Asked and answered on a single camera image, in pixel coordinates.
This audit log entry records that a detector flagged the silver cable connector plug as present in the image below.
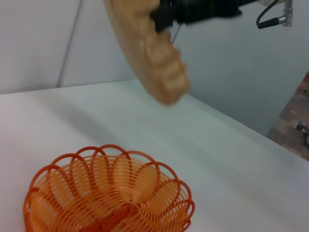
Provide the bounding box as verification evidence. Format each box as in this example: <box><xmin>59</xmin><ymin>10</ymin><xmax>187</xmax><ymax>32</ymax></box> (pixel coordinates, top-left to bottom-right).
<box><xmin>277</xmin><ymin>0</ymin><xmax>295</xmax><ymax>28</ymax></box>

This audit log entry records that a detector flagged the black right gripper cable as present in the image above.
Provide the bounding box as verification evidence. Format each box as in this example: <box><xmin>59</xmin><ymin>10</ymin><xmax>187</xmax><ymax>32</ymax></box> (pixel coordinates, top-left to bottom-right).
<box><xmin>255</xmin><ymin>0</ymin><xmax>282</xmax><ymax>30</ymax></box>

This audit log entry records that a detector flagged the orange woven plastic basket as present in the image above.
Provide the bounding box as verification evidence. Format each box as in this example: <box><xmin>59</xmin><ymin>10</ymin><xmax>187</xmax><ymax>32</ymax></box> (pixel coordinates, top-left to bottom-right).
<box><xmin>22</xmin><ymin>144</ymin><xmax>196</xmax><ymax>232</ymax></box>

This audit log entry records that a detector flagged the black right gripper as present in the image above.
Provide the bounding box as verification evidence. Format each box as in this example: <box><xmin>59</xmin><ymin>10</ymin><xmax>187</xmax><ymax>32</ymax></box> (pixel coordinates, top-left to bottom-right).
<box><xmin>149</xmin><ymin>0</ymin><xmax>260</xmax><ymax>33</ymax></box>

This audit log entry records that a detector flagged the long ridged bread loaf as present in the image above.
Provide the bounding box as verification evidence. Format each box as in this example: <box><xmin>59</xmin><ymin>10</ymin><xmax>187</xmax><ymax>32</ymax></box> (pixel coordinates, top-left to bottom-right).
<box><xmin>103</xmin><ymin>0</ymin><xmax>192</xmax><ymax>106</ymax></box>

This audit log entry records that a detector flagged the black caster wheel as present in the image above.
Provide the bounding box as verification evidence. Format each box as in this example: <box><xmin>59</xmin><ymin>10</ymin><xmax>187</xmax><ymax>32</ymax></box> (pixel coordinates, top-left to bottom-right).
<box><xmin>296</xmin><ymin>121</ymin><xmax>309</xmax><ymax>133</ymax></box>

